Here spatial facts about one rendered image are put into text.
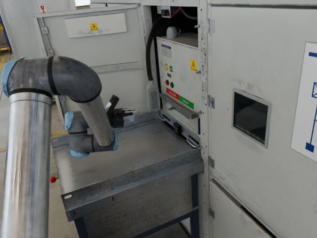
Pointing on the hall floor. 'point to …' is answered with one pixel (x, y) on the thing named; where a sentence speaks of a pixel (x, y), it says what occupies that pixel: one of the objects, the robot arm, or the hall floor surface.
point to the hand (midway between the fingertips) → (137, 110)
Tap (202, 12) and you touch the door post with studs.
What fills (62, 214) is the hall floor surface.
